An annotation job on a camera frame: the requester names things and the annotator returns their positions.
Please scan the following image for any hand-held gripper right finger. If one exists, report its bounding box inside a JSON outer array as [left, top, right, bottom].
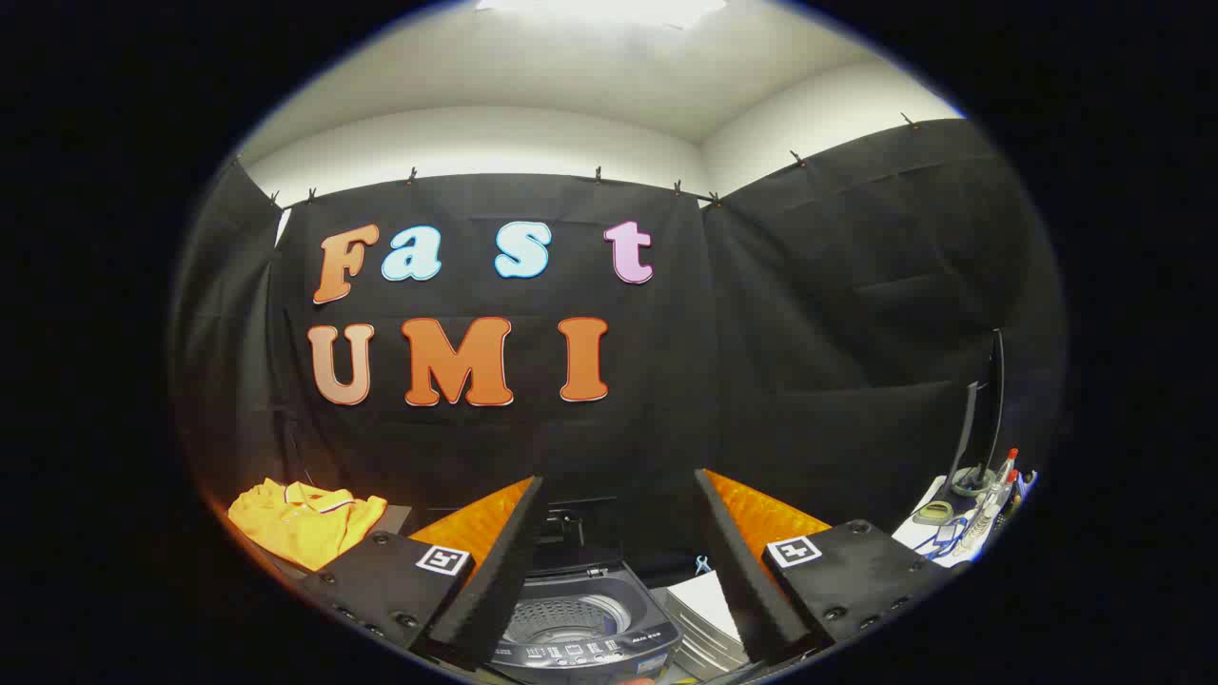
[[692, 467, 962, 667]]

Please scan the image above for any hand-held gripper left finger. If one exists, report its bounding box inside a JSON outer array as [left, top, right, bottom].
[[300, 474, 550, 673]]

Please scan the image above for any dark grey washing machine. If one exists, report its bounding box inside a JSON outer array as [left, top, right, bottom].
[[483, 559, 686, 685]]

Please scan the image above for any yellow polo shirt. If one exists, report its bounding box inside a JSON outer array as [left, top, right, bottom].
[[226, 478, 389, 573]]

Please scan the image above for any black backdrop cloth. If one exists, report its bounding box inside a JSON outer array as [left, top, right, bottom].
[[171, 118, 1067, 591]]

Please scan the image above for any clear bottle with red cap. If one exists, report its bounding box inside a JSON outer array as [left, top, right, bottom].
[[985, 447, 1021, 519]]

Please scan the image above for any black computer monitor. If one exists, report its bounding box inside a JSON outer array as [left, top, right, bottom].
[[947, 328, 1008, 499]]

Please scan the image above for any ceiling light panel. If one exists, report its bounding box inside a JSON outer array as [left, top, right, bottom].
[[474, 0, 730, 28]]

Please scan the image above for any blue cable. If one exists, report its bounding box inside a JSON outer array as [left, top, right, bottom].
[[913, 521, 981, 560]]

